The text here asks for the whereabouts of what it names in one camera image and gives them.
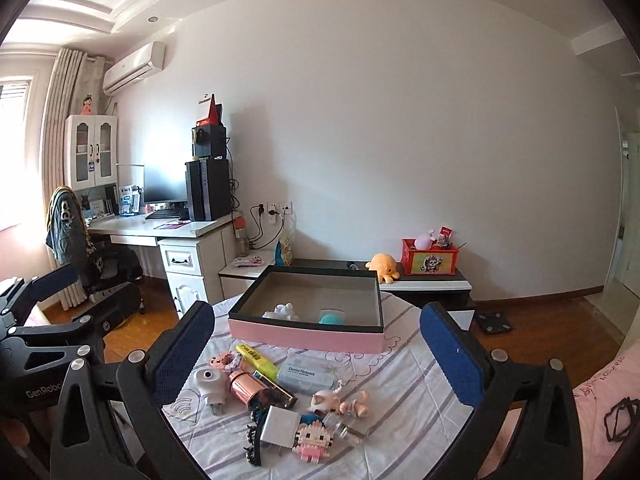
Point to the blue snack bag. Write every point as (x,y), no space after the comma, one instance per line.
(283,255)

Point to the black computer monitor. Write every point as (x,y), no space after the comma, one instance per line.
(164,184)

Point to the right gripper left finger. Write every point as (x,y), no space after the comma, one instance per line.
(151,379)

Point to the pink pig doll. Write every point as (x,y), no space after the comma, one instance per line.
(324,402)

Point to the orange cap bottle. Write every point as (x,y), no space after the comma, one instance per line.
(239,224)

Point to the teal round object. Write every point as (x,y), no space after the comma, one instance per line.
(331,319)

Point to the yellow highlighter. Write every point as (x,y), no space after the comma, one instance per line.
(258,361)

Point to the pink block figure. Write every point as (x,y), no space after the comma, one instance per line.
(312,442)

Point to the low black white cabinet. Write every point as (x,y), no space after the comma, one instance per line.
(452,291)

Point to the black bathroom scale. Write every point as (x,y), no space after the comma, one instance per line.
(492,323)

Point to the striped white tablecloth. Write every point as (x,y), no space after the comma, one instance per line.
(399,399)

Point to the black computer tower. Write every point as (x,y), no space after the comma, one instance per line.
(208,189)

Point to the white glass door cabinet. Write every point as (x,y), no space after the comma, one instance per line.
(90,151)

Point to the white cloud toy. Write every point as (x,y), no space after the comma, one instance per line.
(282,312)

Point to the white door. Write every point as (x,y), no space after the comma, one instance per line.
(624,266)

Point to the yellow octopus plush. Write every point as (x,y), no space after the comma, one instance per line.
(385,267)

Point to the dark jacket on chair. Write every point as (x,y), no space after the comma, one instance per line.
(67,235)

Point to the clear wipes pack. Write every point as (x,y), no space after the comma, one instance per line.
(306,376)

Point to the blue gold slim box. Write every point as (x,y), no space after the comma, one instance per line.
(280,397)

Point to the black box on tower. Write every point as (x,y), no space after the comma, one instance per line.
(209,141)

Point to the red cartoon storage box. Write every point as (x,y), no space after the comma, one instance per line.
(433,261)

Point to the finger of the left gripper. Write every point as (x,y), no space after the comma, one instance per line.
(19,296)
(16,338)

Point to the doll on cabinet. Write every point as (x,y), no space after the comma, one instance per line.
(86,109)

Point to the beige curtain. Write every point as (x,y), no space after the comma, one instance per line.
(73,78)

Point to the red paper bag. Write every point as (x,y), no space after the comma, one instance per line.
(209,111)

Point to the black office chair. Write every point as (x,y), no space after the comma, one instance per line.
(108,279)

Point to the black keyboard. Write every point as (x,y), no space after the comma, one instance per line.
(168,214)

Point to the white computer desk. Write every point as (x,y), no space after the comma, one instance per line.
(189,255)

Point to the white air conditioner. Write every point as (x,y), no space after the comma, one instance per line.
(140,64)

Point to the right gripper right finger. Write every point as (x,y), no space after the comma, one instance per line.
(487,386)

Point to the rose gold bottle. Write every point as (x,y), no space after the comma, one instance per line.
(246,387)

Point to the pink plush in box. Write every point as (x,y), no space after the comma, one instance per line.
(425,241)

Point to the wall power outlets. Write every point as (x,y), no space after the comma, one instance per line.
(282,208)

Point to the pink and black storage box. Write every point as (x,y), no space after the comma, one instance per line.
(353,295)

